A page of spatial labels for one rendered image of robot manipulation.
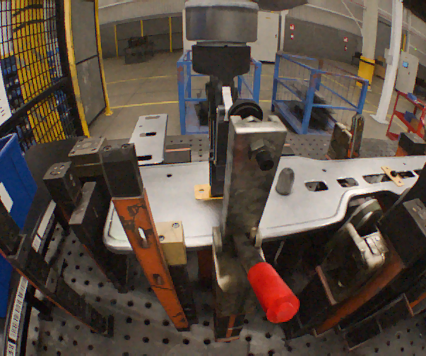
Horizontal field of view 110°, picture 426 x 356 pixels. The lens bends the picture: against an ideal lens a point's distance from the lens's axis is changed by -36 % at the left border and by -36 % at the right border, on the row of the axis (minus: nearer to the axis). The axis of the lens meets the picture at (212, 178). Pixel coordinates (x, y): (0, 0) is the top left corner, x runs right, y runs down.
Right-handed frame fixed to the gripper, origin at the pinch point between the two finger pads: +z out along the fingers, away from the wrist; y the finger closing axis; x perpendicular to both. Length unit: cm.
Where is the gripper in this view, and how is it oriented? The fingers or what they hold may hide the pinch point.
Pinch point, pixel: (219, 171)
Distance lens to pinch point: 37.6
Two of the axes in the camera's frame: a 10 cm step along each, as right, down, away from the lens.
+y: -1.3, -6.1, 7.8
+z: 0.0, 7.9, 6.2
